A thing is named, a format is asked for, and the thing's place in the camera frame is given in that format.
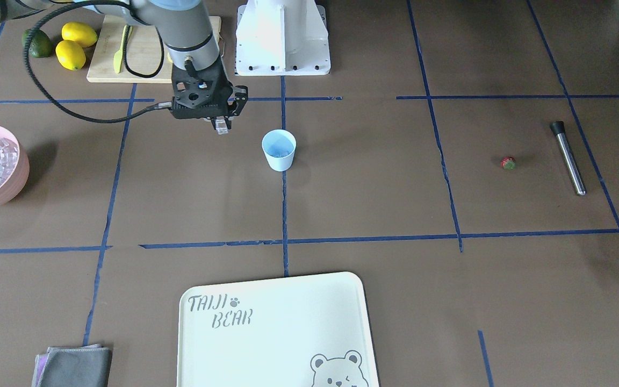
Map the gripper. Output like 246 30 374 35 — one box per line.
202 64 233 133

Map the clear ice cube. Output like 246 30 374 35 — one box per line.
214 121 230 135
269 147 294 159

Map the light blue cup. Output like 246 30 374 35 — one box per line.
261 129 297 172

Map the small strawberry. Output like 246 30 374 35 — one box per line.
501 156 516 170

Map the steel muddler black tip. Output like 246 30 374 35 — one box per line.
549 121 587 196

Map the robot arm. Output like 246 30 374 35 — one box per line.
0 1 248 134

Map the wooden cutting board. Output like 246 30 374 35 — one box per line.
87 14 222 84

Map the yellow lemon far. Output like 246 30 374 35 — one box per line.
61 21 98 47

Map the yellow lemon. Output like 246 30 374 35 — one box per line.
55 40 87 71
61 21 98 47

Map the yellow lemon near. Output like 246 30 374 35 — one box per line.
55 40 87 71

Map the green lime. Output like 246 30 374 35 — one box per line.
21 28 54 59

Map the cream bear tray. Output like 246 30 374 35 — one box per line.
175 271 380 386

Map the grey folded cloth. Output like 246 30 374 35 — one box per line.
31 343 112 386

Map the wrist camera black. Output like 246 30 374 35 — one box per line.
169 75 249 121

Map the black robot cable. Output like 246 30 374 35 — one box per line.
23 0 176 124

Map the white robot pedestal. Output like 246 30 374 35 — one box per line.
234 1 332 76

